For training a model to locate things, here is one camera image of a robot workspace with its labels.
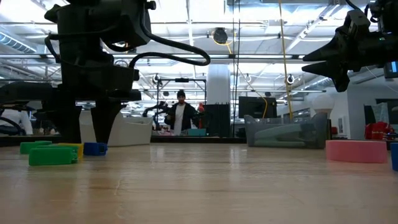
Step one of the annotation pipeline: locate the white square column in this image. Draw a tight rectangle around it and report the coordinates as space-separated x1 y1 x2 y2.
206 63 231 105

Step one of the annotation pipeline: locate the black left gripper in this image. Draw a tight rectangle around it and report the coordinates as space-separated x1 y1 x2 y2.
42 55 142 144

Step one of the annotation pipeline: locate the mint green stapler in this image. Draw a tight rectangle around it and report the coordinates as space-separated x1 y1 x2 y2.
254 123 307 147

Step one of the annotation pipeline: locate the light grey plastic bin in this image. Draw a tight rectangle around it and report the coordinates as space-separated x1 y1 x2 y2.
79 110 154 147

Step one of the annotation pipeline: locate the red bag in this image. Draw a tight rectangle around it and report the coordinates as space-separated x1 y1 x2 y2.
364 121 396 141

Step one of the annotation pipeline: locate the lamp with white globe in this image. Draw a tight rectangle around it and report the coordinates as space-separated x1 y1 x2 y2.
312 93 336 118

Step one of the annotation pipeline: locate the black rig frame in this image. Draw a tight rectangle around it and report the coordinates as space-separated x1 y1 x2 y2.
156 77 208 138

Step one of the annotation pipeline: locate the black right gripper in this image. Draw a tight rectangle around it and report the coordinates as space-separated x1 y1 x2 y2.
302 9 379 93

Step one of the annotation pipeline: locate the black screen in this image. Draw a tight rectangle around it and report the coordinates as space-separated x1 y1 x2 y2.
238 96 277 119

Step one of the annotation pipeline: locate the green mini stapler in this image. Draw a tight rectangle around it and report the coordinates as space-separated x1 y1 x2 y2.
19 140 53 155
28 146 79 167

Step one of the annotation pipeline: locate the yellow mini stapler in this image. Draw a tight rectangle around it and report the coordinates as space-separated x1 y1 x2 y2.
57 142 85 161

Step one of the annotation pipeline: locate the blue mini stapler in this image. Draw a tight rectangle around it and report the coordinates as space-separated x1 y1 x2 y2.
83 142 108 157

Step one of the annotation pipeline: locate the pink tape roll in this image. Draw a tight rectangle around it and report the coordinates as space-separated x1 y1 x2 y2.
325 139 389 164

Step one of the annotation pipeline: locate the black cabinet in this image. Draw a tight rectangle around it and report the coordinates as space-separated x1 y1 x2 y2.
203 103 231 138

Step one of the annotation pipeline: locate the computer monitor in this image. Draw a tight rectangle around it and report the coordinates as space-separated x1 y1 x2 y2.
384 60 398 78

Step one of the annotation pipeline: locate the dark blue tape roll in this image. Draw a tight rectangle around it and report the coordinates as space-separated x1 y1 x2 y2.
390 142 398 172

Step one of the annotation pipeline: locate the long light strip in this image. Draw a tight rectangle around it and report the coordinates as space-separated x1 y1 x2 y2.
0 53 308 60

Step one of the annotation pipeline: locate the yellow hanging cable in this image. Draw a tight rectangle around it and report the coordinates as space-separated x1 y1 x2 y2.
277 0 294 119

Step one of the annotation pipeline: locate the translucent smoky plastic bin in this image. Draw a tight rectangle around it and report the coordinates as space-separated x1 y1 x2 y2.
244 111 331 149

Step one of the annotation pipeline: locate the teal box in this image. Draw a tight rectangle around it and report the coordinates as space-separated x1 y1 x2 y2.
187 128 207 137

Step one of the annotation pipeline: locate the black hanging cable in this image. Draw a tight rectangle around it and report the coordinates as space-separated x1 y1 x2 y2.
231 0 241 138

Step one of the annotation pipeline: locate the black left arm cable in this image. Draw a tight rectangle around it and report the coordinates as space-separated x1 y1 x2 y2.
129 18 211 68

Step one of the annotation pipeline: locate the person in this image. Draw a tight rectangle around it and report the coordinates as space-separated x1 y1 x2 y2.
164 90 200 137

